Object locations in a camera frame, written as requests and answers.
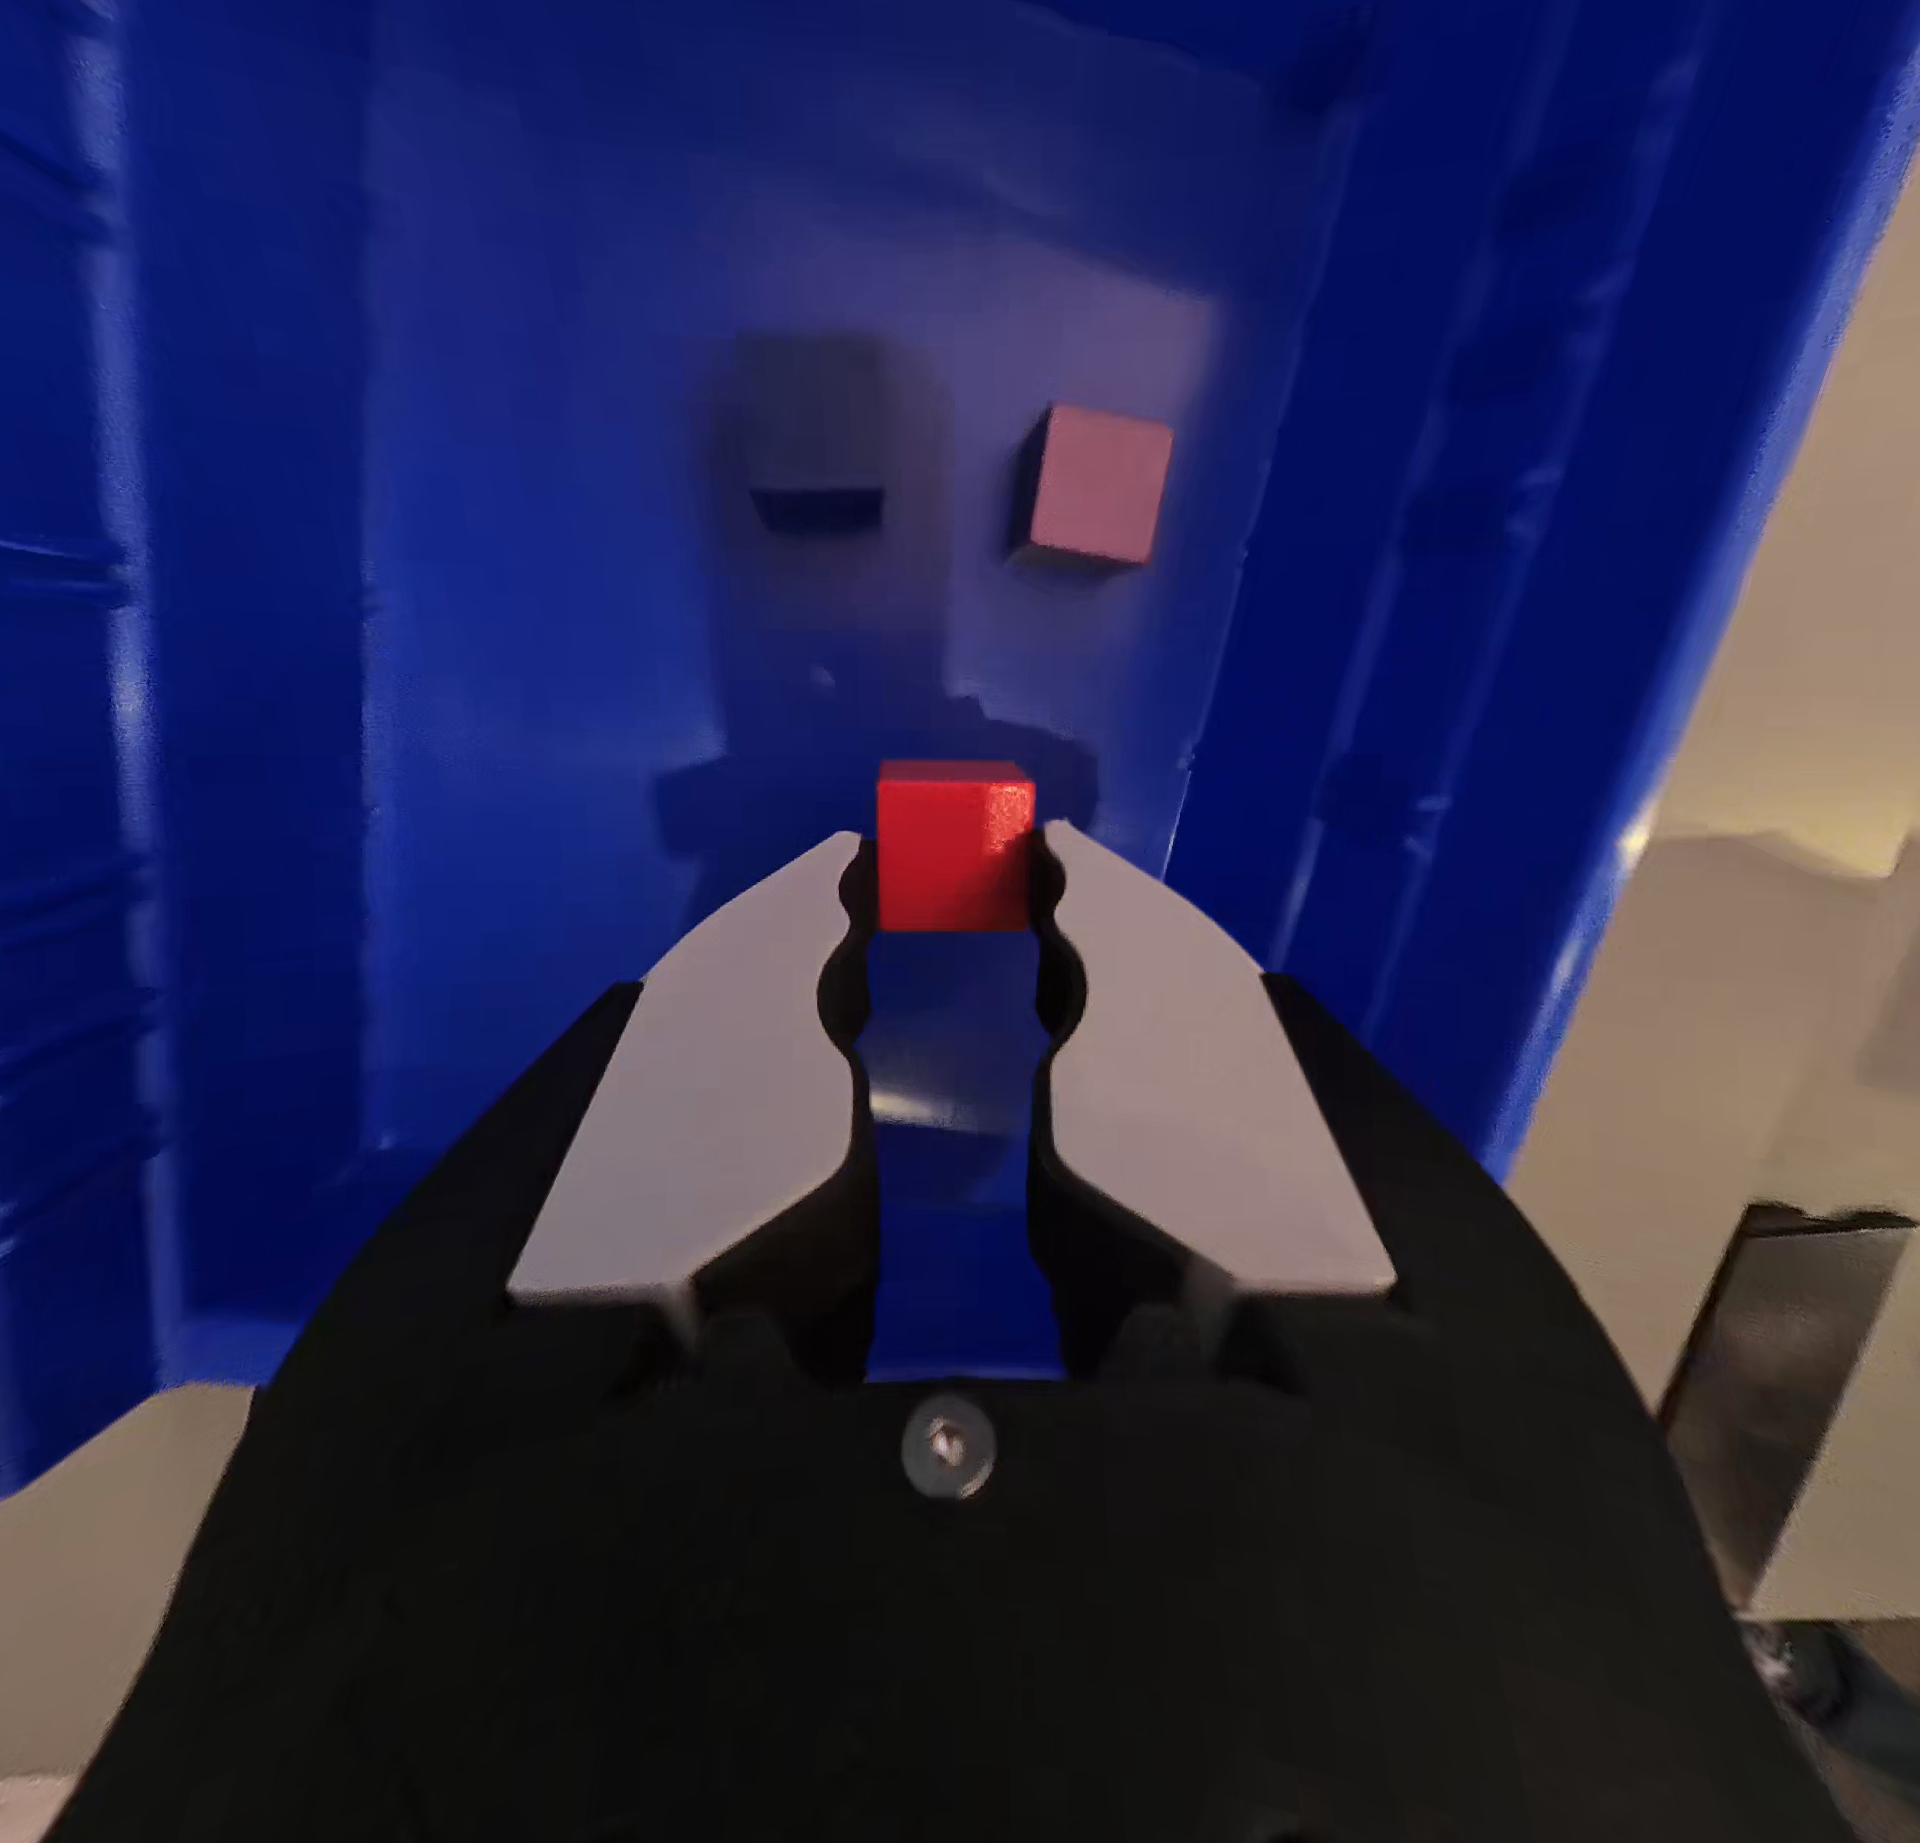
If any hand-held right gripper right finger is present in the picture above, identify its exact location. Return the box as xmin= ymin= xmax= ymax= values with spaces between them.
xmin=1027 ymin=820 xmax=1402 ymax=1315

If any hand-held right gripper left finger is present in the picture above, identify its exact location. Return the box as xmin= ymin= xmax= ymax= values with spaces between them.
xmin=505 ymin=831 xmax=884 ymax=1315

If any red wooden cube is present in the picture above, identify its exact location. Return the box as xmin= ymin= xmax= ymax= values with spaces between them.
xmin=873 ymin=761 xmax=1041 ymax=934

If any purple wooden cube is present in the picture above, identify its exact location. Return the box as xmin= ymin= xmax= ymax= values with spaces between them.
xmin=1008 ymin=404 xmax=1176 ymax=571

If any blue wooden cube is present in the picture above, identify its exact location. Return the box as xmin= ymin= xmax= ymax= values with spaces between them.
xmin=732 ymin=335 xmax=904 ymax=540

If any blue plastic bin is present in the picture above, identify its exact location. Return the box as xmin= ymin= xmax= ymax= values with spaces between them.
xmin=0 ymin=0 xmax=1920 ymax=1500

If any dark glossy panel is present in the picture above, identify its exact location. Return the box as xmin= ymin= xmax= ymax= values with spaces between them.
xmin=1659 ymin=1200 xmax=1920 ymax=1628

